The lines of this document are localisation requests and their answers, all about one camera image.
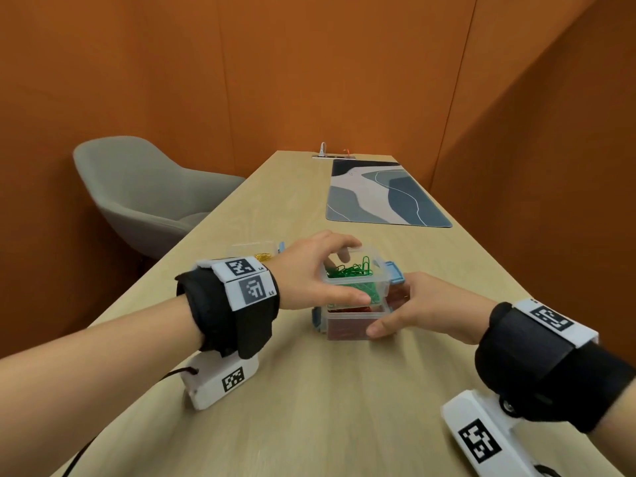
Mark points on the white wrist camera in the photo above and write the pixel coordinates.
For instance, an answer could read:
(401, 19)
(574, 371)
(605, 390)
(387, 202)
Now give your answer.
(206, 387)
(457, 412)

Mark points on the sorted heap of gold clips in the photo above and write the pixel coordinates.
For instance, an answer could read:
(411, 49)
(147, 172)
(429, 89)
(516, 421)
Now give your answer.
(263, 256)

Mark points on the white right marker band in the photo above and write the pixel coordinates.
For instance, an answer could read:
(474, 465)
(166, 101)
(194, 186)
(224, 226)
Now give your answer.
(581, 335)

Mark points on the person's right hand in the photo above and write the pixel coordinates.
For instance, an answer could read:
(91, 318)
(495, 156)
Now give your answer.
(442, 307)

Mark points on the sorted heap of green clips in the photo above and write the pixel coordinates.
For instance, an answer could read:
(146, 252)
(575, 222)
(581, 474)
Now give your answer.
(355, 270)

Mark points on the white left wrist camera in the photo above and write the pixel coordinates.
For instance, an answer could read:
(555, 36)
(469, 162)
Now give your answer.
(206, 387)

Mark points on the sorted heap of red clips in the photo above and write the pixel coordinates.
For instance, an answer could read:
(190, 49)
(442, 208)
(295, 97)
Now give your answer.
(348, 330)

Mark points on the person's left forearm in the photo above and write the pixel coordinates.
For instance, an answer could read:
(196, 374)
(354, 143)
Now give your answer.
(84, 387)

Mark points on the person's left hand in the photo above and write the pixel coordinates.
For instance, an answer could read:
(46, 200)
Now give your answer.
(303, 278)

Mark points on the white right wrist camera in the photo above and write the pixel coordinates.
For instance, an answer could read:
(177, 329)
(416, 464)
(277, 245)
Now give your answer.
(457, 412)

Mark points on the white marker band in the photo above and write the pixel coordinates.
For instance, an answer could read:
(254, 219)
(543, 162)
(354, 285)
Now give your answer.
(581, 335)
(233, 298)

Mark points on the person's right forearm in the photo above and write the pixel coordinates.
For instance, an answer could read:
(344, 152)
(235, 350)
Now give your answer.
(616, 432)

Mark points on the grey shell chair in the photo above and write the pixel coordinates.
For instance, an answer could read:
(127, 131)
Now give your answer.
(134, 188)

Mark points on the white left marker band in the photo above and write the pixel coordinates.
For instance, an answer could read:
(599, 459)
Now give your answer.
(233, 298)

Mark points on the blue patterned desk mat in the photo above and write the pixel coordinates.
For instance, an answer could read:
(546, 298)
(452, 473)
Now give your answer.
(387, 198)

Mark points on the transparent box with blue latches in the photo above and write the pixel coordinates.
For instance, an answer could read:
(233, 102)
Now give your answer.
(343, 320)
(243, 249)
(377, 273)

